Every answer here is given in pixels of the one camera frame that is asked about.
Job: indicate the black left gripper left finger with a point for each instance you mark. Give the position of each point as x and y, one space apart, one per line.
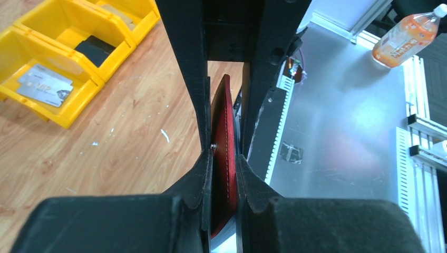
177 220

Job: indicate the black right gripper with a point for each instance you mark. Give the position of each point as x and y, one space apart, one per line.
256 32

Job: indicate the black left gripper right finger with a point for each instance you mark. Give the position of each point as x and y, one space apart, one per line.
269 222

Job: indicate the red leather card holder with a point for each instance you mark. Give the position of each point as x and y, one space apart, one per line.
224 181

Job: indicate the beige credit card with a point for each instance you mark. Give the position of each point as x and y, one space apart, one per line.
128 21

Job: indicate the black credit card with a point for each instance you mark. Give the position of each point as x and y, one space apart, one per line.
95 49

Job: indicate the orange drink bottle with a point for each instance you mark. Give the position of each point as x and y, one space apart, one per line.
418 23

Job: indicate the yellow three-compartment bin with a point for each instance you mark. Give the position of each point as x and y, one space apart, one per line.
48 34

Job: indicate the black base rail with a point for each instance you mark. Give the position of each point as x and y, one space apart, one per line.
271 121

